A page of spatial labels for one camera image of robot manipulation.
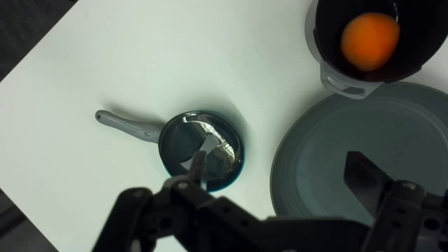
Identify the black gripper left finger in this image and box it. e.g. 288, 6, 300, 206
92, 150, 264, 252

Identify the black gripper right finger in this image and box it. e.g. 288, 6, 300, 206
344, 150, 448, 252

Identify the round glass pot lid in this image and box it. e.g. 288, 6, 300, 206
160, 111, 246, 190

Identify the large grey skillet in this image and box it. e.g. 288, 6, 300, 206
269, 81, 448, 235

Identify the orange toy ball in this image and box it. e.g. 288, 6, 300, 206
339, 11, 402, 73

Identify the small blue pan grey handle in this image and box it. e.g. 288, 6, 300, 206
94, 109, 247, 193

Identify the black pot with grey handle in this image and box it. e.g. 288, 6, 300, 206
306, 0, 448, 101

